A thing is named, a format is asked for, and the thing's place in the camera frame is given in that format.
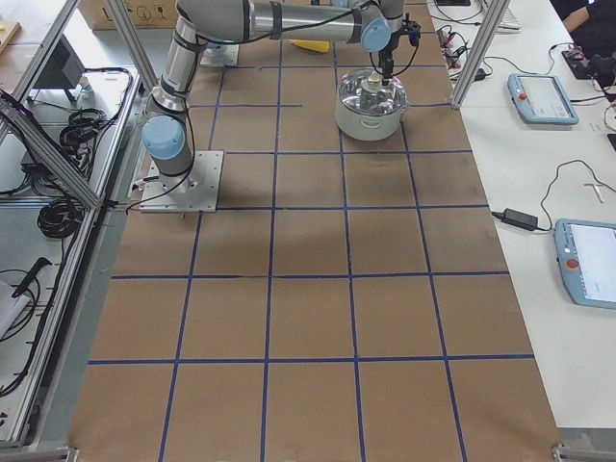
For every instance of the yellow corn cob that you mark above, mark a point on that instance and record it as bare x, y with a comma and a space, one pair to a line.
312, 45

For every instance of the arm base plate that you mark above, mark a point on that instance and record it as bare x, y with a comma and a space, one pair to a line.
220, 55
198, 193

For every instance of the glass pot lid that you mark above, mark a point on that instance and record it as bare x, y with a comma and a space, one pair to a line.
362, 91

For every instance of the pale green cooking pot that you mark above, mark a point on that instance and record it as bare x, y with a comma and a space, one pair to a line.
367, 127

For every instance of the brown paper table mat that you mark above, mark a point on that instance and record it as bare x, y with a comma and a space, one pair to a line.
348, 301

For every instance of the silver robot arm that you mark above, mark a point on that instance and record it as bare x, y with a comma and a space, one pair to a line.
211, 33

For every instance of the far blue teach pendant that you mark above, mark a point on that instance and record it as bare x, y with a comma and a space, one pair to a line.
541, 100

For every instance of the black power adapter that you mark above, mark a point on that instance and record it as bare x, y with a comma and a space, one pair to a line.
519, 219

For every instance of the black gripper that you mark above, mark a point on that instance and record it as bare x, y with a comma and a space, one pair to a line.
385, 49

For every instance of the near blue teach pendant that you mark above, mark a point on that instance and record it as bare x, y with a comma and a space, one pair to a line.
586, 259

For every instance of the blue teach pendant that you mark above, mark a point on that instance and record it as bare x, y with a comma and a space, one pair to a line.
541, 100
586, 259

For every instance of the aluminium frame post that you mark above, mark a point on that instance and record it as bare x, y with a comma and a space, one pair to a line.
481, 43

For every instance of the aluminium frame rail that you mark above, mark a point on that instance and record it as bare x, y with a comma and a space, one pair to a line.
23, 123

